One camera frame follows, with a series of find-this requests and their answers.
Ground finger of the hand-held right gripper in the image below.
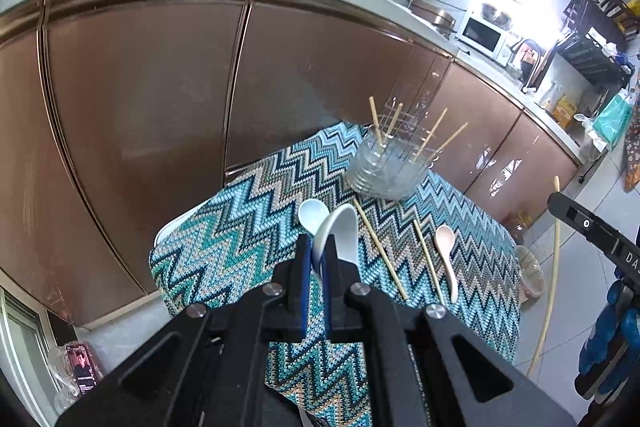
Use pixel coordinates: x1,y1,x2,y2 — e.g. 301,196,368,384
547,192,619,260

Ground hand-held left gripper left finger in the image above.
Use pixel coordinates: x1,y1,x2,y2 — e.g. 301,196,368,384
55,234,311,427

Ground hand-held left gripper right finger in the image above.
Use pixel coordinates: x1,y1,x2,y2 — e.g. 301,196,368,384
322,239,576,427

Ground wooden chopstick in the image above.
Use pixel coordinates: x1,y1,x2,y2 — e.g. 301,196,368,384
412,108,448,160
527,176,561,378
385,103,404,143
413,220,446,306
425,122,469,163
369,96,385,148
354,198,408,300

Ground white ceramic spoon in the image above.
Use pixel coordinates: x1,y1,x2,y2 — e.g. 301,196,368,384
312,204,360,268
298,200,331,239

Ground clear utensil holder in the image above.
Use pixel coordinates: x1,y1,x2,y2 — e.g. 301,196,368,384
345,100,446,200

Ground person's right hand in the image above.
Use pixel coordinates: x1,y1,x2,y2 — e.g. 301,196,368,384
579,279,640,396

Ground plastic oil bottle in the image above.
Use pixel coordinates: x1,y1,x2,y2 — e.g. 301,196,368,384
510,210,533,243

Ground beige plastic container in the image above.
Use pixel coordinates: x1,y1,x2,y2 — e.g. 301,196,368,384
515,244,546,303

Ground white tissue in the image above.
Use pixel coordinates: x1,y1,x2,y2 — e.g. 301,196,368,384
574,113,601,143

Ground brown floral apron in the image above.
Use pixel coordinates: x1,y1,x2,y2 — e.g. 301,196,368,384
622,77,640,193

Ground zigzag patterned cloth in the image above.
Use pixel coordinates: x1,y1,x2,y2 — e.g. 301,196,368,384
149,121,521,427

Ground teal plastic bag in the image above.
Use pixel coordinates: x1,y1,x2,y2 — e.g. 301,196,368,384
590,90,633,153

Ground pink plastic spoon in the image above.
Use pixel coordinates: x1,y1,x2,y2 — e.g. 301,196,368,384
434,224,460,304

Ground black dish rack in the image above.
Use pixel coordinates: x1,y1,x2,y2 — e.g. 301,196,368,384
555,0,638,90

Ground steel faucet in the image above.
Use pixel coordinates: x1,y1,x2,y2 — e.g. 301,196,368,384
510,38,543,90

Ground white microwave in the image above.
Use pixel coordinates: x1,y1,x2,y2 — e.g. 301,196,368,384
456,7,516,63

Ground steel bowl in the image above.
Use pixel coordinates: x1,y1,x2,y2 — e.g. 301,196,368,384
480,1,513,28

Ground pink printed packet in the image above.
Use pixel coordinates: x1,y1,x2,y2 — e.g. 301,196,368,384
64,342,103,398

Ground copper lower cabinets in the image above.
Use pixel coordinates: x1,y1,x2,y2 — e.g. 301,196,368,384
0,0,583,328

